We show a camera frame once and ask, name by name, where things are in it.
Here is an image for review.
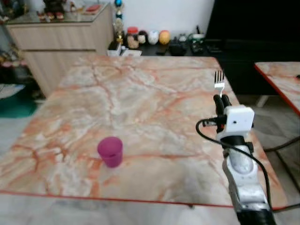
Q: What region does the dark statuette on red base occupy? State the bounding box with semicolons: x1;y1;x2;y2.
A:
37;0;67;22

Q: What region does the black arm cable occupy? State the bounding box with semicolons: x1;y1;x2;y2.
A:
195;118;273;209

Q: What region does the silver metal fork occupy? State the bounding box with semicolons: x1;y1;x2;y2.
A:
214;70;226;98

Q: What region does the orange egg figurine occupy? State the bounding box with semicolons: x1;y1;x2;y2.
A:
158;30;171;45

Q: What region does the dark brown round figurine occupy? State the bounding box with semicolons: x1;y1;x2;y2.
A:
137;31;148;45

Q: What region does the red-lidded jar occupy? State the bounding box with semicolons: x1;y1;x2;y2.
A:
127;27;140;49

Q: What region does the pink plastic cup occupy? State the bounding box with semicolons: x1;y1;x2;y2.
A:
97;136;124;168

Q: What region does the black metal table frame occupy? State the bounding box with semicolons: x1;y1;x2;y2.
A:
262;136;300;212

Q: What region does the flat red tray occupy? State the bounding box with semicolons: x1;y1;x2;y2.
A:
84;4;103;14

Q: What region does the small white box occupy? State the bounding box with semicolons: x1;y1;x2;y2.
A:
107;41;123;57

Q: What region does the gold trophy with blue ball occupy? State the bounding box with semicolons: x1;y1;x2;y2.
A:
112;0;125;45

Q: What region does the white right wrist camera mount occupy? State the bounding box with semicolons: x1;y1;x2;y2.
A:
218;105;255;141

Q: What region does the white egg figurine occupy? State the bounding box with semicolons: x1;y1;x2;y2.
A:
148;30;159;45

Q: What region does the black television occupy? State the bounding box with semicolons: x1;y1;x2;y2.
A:
205;0;300;42

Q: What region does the light wooden cabinet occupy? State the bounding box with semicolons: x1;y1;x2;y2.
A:
6;4;116;97

